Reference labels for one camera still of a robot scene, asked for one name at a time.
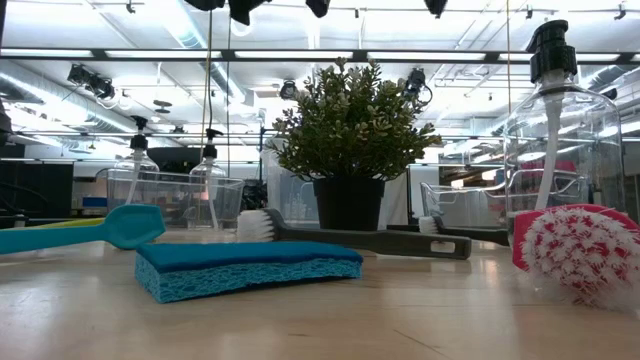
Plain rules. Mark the black cabinets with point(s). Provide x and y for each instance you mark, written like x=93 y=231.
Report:
x=40 y=190

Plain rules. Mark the clear soap pump bottle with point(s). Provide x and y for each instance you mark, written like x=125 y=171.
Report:
x=210 y=150
x=552 y=55
x=138 y=142

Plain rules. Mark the black overhead crossbar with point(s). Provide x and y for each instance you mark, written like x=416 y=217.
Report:
x=360 y=56

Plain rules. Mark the clear rectangular plastic tub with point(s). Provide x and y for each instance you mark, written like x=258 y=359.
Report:
x=290 y=200

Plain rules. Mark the black ceiling lamp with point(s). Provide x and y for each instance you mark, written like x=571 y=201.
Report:
x=288 y=90

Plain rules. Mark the black stand pole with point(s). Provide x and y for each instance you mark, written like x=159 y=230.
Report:
x=260 y=165

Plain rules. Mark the black wall camera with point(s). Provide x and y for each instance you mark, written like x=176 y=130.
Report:
x=611 y=94

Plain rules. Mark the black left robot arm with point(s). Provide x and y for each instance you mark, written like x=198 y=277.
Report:
x=4 y=125

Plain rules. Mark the green potted plant black pot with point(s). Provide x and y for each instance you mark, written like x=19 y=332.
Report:
x=350 y=135

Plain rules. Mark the grey dish brush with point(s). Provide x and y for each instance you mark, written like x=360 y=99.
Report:
x=380 y=242
x=470 y=234

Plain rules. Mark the dark blue sponge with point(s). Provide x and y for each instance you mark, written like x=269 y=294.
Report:
x=240 y=257

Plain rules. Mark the black ceiling spotlight cluster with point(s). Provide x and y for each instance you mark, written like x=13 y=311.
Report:
x=95 y=85

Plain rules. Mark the blue box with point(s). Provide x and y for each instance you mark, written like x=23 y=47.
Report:
x=94 y=202

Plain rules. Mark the round ceiling disc fixture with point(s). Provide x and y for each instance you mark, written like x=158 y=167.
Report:
x=162 y=104

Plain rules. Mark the clear plastic bin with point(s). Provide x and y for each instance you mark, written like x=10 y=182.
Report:
x=175 y=200
x=465 y=210

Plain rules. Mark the red dish brush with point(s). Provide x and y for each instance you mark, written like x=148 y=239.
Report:
x=575 y=255

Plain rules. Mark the white panel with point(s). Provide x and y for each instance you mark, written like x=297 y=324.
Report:
x=400 y=200

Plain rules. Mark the blue dish brush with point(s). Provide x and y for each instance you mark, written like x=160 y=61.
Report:
x=130 y=227

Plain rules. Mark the dark round background machine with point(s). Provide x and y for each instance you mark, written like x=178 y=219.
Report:
x=175 y=160

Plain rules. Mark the silver ventilation duct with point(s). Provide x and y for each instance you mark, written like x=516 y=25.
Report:
x=50 y=105

